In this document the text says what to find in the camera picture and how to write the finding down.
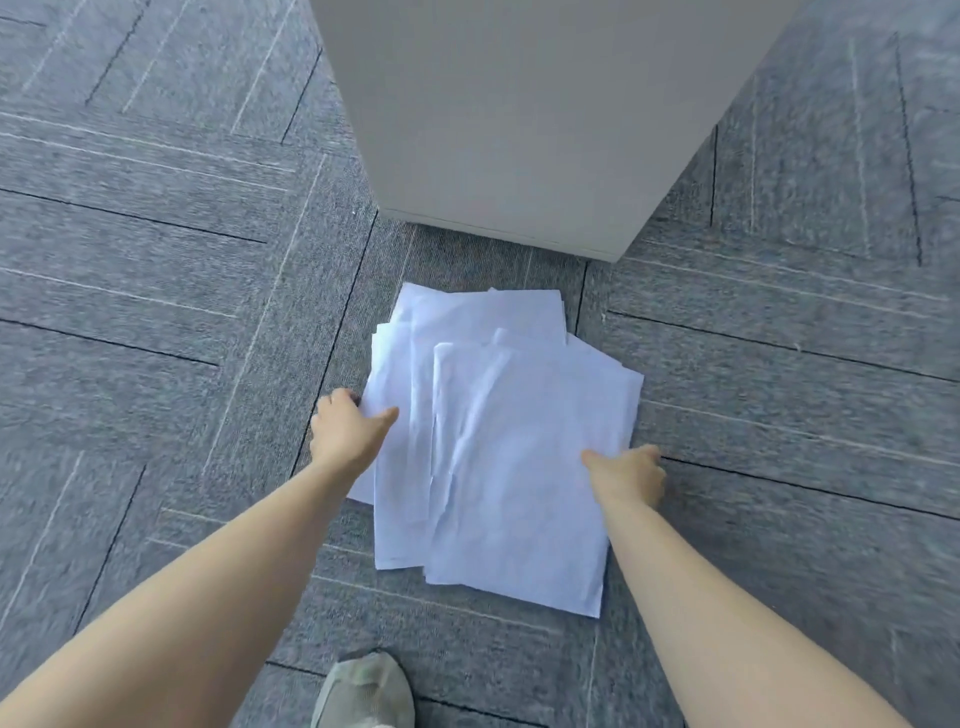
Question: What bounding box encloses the person's right hand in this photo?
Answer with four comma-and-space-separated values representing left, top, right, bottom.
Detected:
581, 444, 668, 513

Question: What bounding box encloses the person's left hand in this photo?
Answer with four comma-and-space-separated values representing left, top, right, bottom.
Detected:
309, 387, 400, 482

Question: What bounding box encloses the pile of white paper sheets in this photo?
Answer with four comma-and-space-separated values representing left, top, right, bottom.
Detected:
346, 282, 645, 621

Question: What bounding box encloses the person's right forearm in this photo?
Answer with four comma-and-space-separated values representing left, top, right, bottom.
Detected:
600, 498, 913, 728

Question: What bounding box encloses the person's left forearm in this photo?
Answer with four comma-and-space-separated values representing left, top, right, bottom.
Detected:
0, 456, 370, 728

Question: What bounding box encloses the person's light green shoe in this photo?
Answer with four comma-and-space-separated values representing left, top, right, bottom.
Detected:
310, 650, 417, 728

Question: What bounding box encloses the white cabinet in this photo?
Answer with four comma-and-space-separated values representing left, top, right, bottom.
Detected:
308, 0, 801, 264

